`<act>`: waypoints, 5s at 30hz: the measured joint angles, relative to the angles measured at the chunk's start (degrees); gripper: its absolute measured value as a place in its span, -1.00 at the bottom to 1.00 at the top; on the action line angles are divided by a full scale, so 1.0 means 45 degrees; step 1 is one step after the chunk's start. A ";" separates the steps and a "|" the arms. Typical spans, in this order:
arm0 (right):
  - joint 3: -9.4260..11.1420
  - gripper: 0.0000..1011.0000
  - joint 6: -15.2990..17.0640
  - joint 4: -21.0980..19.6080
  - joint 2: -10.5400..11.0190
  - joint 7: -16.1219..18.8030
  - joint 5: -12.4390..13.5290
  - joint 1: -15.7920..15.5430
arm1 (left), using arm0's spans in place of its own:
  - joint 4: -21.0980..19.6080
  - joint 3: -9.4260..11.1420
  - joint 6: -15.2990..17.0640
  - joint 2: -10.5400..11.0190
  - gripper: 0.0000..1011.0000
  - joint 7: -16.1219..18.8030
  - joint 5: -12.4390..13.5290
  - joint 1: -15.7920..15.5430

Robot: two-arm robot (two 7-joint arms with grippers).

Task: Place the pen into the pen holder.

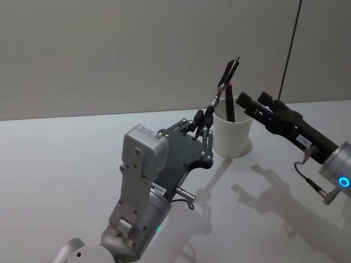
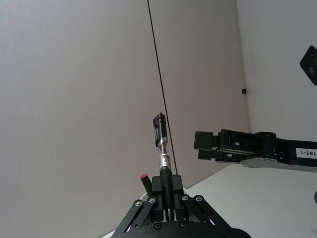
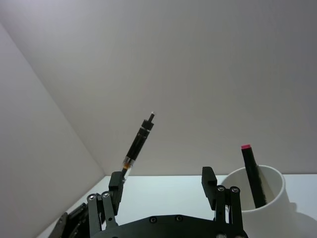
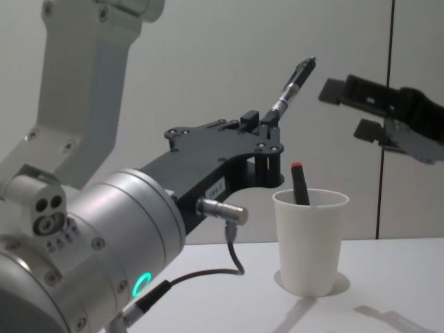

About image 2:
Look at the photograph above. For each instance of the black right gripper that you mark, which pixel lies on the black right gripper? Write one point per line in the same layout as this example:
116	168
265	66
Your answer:
287	151

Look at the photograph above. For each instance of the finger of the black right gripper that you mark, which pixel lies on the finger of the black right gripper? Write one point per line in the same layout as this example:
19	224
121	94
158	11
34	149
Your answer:
208	155
203	140

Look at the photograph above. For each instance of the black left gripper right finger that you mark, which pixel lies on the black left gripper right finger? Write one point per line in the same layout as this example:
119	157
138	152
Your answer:
178	188

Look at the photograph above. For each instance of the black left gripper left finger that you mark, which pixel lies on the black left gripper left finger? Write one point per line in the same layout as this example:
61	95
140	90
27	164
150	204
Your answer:
156	188

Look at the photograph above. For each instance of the black pen with clear barrel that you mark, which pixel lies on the black pen with clear barrel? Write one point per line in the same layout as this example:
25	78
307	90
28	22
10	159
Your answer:
163	151

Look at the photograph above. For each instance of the black marker with red cap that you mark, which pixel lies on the black marker with red cap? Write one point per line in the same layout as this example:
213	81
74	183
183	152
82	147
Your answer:
146	184

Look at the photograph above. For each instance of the white table cloth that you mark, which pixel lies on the white table cloth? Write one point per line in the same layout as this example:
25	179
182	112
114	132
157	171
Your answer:
247	203

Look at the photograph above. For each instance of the small black wall clip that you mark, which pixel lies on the small black wall clip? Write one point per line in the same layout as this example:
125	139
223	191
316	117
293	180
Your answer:
244	91

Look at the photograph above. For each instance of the black and white camera housing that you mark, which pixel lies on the black and white camera housing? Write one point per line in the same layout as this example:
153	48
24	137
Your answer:
310	65

